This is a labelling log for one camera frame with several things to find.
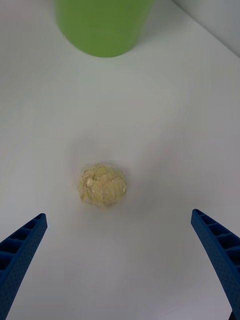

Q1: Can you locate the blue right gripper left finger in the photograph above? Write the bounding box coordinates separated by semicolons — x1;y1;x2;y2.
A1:
0;212;48;320

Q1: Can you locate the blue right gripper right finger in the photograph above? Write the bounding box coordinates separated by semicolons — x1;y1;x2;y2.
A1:
190;208;240;320

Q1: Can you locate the pale yellow ball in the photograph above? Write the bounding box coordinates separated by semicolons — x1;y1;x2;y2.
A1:
77;162;128;214

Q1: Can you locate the yellow-green plastic bin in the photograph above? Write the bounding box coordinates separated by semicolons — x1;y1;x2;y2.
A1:
54;0;155;59

